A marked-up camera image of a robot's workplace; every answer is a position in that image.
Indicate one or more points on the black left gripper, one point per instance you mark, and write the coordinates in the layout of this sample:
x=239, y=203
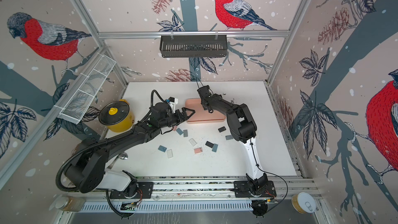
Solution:
x=185, y=116

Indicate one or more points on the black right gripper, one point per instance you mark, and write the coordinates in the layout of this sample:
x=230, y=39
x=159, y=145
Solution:
x=202, y=103

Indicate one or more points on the pink plastic storage tray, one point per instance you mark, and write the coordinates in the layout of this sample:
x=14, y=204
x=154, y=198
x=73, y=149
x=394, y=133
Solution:
x=201, y=115

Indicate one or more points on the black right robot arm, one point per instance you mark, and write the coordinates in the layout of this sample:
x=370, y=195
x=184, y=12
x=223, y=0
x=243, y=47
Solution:
x=243, y=129

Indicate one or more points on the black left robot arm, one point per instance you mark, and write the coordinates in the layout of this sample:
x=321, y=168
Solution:
x=85, y=169

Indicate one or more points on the teal eraser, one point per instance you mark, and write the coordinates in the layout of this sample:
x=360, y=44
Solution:
x=215, y=147
x=162, y=148
x=179, y=131

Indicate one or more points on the white eraser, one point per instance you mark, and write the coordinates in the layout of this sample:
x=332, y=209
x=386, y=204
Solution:
x=192, y=142
x=169, y=153

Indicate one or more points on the yellow electric cooking pot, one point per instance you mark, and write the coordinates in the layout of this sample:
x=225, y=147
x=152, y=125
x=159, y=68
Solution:
x=117, y=116

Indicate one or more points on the yellow tape roll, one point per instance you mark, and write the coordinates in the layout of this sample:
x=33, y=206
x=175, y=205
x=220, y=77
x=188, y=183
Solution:
x=304, y=203

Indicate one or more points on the glass jar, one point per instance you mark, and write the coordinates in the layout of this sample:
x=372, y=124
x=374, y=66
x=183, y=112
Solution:
x=69, y=204

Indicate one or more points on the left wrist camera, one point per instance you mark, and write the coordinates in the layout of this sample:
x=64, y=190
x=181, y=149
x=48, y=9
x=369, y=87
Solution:
x=172, y=102

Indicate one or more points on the black hanging wire basket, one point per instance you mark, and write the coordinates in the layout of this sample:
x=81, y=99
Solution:
x=194, y=46

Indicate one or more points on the white wire mesh shelf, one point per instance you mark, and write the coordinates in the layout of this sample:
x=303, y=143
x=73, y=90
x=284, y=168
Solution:
x=87, y=87

